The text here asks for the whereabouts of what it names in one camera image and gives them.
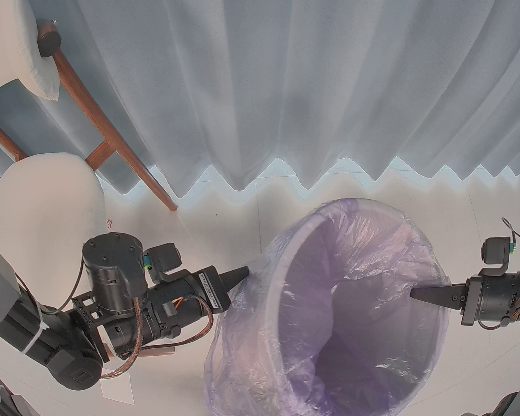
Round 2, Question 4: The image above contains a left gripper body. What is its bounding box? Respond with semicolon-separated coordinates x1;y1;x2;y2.
155;266;235;336

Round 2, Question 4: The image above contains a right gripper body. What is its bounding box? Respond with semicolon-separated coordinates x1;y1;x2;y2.
460;272;520;329

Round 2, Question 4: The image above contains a purple plastic bag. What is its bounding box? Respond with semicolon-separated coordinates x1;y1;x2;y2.
204;198;453;416

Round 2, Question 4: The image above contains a white trash bin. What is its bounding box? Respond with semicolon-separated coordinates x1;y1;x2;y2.
266;198;449;408

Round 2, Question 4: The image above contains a white cushioned wooden chair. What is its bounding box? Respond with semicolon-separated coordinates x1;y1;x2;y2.
0;0;178;356

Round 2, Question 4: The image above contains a pale blue curtain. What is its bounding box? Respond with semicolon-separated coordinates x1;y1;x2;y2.
0;0;520;200

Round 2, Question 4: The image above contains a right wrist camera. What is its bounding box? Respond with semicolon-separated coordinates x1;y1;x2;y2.
479;236;517;278

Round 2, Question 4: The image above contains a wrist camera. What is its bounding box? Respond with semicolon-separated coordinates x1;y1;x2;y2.
479;236;517;278
143;243;200;284

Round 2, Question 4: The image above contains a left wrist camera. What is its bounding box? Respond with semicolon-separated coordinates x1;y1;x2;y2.
143;243;200;284

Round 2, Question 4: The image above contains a black cable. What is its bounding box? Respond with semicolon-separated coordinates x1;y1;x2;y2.
39;258;86;315

